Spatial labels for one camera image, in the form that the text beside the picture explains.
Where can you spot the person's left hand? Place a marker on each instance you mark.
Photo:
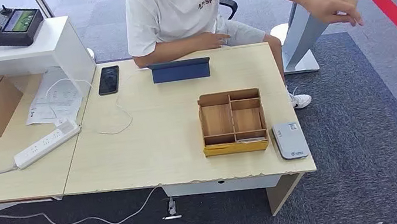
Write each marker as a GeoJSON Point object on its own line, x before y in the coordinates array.
{"type": "Point", "coordinates": [332, 6]}

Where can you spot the person's right hand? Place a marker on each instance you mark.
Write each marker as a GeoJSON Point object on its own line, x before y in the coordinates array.
{"type": "Point", "coordinates": [213, 40]}

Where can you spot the person's right forearm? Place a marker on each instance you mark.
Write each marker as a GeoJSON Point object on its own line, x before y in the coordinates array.
{"type": "Point", "coordinates": [166, 51]}

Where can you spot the person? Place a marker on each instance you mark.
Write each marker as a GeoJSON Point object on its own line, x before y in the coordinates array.
{"type": "Point", "coordinates": [168, 13]}

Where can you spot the grey card reader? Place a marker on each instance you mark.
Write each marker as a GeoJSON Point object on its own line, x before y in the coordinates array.
{"type": "Point", "coordinates": [291, 142]}

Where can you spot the person's white shoe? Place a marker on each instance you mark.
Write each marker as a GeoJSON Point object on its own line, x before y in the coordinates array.
{"type": "Point", "coordinates": [300, 100]}

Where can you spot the white room key card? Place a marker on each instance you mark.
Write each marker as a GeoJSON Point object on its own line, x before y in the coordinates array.
{"type": "Point", "coordinates": [252, 139]}

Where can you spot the black office chair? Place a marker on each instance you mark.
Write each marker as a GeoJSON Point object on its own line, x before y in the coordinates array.
{"type": "Point", "coordinates": [229, 3]}

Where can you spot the grey white kiosk stand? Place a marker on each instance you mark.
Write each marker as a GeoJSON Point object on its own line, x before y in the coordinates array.
{"type": "Point", "coordinates": [301, 32]}

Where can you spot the blue tablet case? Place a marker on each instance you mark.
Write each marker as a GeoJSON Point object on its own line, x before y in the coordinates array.
{"type": "Point", "coordinates": [181, 72]}

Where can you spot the wooden compartment box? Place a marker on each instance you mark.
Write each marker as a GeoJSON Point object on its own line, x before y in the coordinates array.
{"type": "Point", "coordinates": [217, 120]}

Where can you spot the black smartphone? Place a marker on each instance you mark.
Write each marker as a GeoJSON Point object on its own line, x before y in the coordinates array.
{"type": "Point", "coordinates": [108, 80]}

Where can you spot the printed paper sheets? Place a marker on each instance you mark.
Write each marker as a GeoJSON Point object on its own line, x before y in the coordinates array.
{"type": "Point", "coordinates": [63, 100]}

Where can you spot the floor socket with plug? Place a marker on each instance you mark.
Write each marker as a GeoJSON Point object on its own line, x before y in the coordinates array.
{"type": "Point", "coordinates": [172, 207]}

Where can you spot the white charger plug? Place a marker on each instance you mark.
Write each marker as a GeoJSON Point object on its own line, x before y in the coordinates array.
{"type": "Point", "coordinates": [66, 127]}

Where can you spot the grey metal pole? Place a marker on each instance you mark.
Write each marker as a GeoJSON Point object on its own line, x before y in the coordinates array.
{"type": "Point", "coordinates": [44, 6]}

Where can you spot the white power strip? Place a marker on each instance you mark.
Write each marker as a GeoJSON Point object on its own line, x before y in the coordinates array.
{"type": "Point", "coordinates": [42, 146]}

